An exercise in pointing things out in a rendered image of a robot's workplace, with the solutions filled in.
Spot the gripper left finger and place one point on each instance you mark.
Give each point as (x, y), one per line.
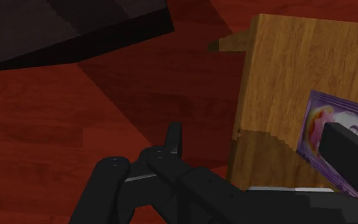
(104, 186)

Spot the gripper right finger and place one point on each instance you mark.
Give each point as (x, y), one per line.
(346, 155)

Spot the purple printed packet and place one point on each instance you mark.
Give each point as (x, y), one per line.
(313, 130)

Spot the wooden table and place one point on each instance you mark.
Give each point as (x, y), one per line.
(284, 80)

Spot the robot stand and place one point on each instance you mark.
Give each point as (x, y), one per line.
(57, 28)

